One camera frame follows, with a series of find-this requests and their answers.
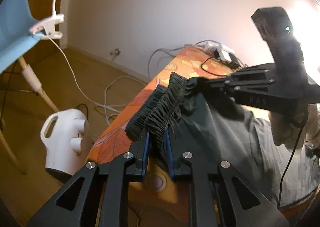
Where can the white clip-on desk lamp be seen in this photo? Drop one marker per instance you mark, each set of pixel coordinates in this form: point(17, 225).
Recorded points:
point(48, 24)

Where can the right hand white glove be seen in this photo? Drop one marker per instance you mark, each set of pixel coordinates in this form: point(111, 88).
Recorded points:
point(284, 132)

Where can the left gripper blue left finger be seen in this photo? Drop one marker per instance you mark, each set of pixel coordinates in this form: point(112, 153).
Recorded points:
point(143, 153)

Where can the orange floral bed cover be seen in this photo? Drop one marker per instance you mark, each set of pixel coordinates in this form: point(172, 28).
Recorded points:
point(249, 138)

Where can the bright ring light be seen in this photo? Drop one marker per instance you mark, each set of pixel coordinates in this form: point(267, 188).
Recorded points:
point(305, 20)

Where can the black power adapter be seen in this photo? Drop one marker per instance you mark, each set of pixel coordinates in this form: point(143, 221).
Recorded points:
point(234, 62)

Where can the dark green pants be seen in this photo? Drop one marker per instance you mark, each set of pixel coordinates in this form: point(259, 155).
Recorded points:
point(184, 116)

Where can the blue plastic chair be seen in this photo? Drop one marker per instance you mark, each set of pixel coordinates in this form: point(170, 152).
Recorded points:
point(16, 40)

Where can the white power adapter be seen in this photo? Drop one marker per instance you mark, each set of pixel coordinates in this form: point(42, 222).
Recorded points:
point(224, 56)

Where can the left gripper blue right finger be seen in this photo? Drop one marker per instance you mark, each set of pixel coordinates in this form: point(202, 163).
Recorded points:
point(171, 159)

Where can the white plastic jug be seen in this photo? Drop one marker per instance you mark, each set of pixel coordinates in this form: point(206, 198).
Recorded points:
point(68, 139)

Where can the white power strip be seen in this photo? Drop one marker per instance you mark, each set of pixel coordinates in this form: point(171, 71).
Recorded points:
point(210, 47)

